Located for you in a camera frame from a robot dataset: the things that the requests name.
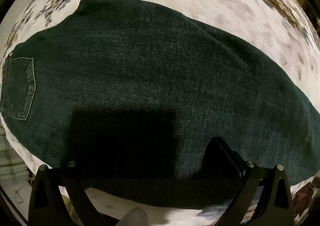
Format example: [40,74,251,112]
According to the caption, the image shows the dark blue denim jeans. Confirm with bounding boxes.
[1,0,319,209]

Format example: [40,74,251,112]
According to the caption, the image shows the grey blue striped curtain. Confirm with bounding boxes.
[0,126,29,184]

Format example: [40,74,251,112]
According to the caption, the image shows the white floral bed sheet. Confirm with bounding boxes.
[0,0,320,226]

